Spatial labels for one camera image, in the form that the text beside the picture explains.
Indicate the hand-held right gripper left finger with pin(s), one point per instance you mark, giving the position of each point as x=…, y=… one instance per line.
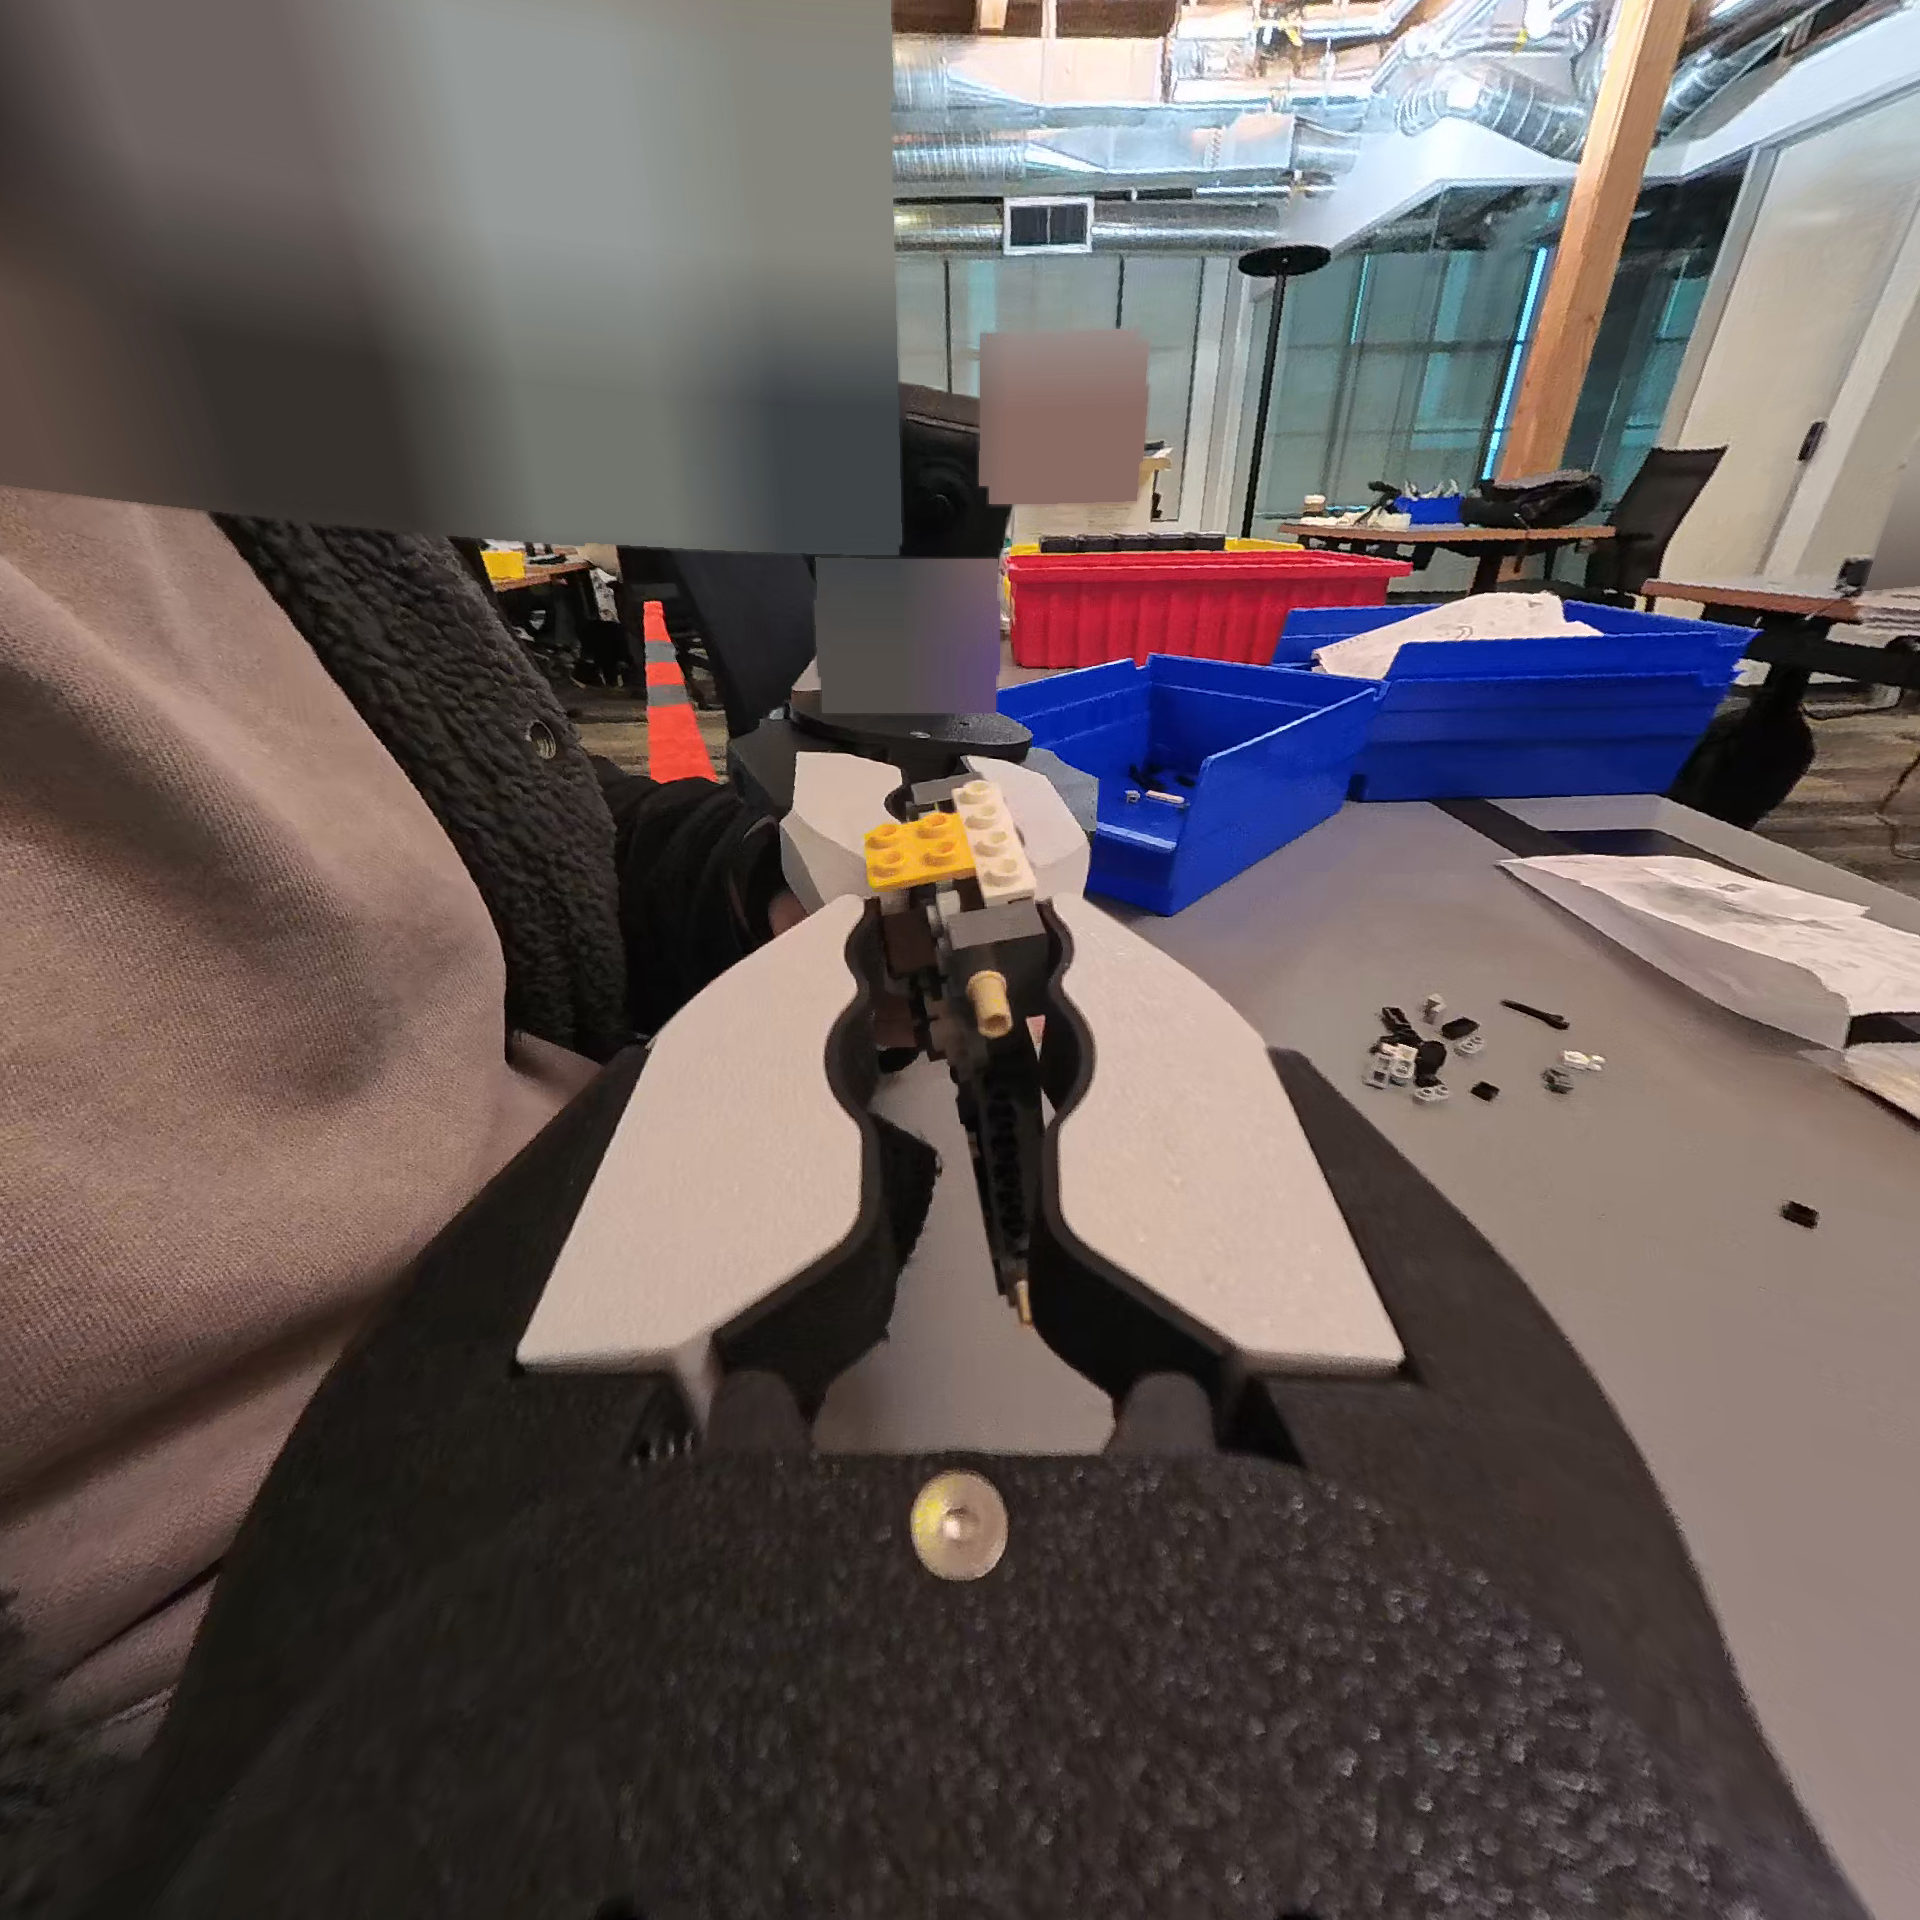
x=704, y=1202

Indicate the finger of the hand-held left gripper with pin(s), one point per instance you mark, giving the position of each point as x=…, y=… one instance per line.
x=1049, y=832
x=825, y=826

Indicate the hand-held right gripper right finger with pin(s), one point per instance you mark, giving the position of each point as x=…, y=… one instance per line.
x=1213, y=1202

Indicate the yellow hinge brick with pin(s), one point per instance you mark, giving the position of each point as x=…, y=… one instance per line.
x=917, y=850

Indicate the toy brick car chassis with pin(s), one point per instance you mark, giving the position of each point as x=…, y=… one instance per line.
x=996, y=960

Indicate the person's left forearm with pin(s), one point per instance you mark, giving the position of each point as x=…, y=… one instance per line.
x=674, y=902

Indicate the grey desk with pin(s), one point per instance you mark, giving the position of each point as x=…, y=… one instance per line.
x=1499, y=1349

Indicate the person's left hand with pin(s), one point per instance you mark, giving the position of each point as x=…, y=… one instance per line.
x=901, y=983

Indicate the orange striped barrier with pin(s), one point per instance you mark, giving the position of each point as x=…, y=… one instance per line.
x=674, y=704

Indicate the black panel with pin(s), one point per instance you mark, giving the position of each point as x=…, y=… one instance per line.
x=721, y=629

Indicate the scattered small brick pieces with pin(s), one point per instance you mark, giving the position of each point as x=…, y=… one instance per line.
x=1411, y=1050

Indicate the red storage bin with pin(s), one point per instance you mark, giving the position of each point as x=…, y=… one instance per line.
x=1184, y=608

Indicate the person's black fleece jacket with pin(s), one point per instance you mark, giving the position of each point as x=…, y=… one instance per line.
x=451, y=722

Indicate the printed paper sheet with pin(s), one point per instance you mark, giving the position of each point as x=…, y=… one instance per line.
x=1455, y=629

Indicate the wooden background table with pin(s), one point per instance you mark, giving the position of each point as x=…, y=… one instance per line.
x=1770, y=595
x=1440, y=533

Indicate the person's beige top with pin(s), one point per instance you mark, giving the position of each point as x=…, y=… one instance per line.
x=225, y=975

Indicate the white printed paper bag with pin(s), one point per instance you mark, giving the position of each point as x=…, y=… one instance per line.
x=1693, y=932

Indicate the black floor lamp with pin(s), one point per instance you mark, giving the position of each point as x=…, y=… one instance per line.
x=1283, y=264

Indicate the black duffel bag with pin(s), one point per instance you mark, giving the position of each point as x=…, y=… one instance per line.
x=1529, y=500

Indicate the clear bag of black pieces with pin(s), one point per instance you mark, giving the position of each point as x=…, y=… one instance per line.
x=1875, y=1074

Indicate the black backpack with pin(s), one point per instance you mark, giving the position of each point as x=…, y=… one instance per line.
x=1747, y=758

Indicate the black office chair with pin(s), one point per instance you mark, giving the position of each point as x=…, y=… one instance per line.
x=1664, y=511

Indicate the stack of white papers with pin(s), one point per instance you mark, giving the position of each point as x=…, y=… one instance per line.
x=1890, y=604

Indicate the silver ventilation duct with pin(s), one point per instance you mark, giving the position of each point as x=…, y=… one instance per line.
x=1124, y=150

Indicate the wooden support post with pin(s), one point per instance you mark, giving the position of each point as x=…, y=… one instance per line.
x=1597, y=224

